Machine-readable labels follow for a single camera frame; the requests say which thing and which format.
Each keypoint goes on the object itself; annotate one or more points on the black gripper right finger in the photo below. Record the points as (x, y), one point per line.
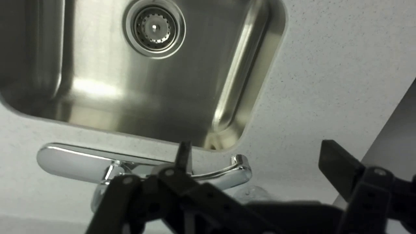
(368, 195)

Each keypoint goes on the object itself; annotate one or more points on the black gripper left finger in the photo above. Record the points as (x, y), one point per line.
(125, 199)

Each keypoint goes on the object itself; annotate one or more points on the stainless steel sink basin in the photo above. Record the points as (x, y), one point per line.
(130, 95)

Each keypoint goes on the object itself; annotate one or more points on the metal sink drain strainer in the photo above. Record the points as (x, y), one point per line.
(155, 27)

